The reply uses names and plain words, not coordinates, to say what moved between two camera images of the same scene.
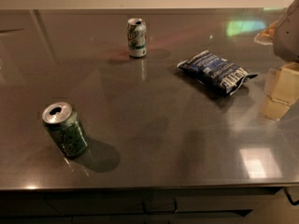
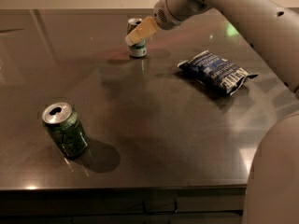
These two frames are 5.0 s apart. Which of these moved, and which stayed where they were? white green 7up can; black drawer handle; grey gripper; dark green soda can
Moved: grey gripper
Stayed: dark green soda can; black drawer handle; white green 7up can
